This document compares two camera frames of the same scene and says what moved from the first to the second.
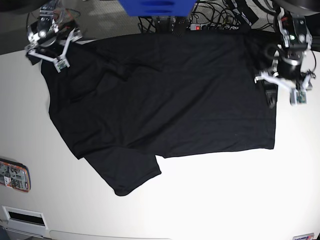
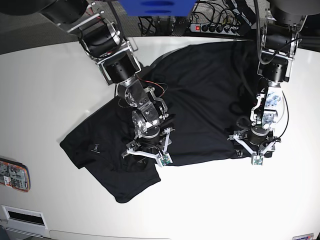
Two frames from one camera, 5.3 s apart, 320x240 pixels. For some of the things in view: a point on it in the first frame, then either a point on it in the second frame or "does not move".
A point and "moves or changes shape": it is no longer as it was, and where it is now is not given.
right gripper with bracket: x=289 y=75 to x=256 y=142
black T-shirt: x=120 y=101 moves or changes shape
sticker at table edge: x=308 y=236 does not move
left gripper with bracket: x=52 y=44 to x=155 y=146
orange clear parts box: x=14 y=175 does not move
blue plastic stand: x=158 y=8 does not move
